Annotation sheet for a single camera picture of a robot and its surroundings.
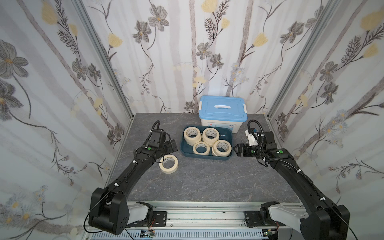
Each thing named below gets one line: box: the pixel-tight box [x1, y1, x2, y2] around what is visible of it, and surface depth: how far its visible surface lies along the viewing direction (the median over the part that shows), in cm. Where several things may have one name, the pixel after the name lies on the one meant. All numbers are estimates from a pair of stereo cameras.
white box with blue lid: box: [198, 95, 248, 134], surface depth 104 cm
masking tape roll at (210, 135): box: [202, 127, 220, 147], surface depth 103 cm
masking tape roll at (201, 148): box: [192, 141, 210, 156], surface depth 100 cm
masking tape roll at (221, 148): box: [212, 139, 232, 157], surface depth 97 cm
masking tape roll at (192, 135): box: [183, 126, 202, 146], surface depth 103 cm
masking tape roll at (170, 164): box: [159, 154, 179, 174], surface depth 93 cm
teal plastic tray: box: [180, 125, 234, 161], surface depth 101 cm
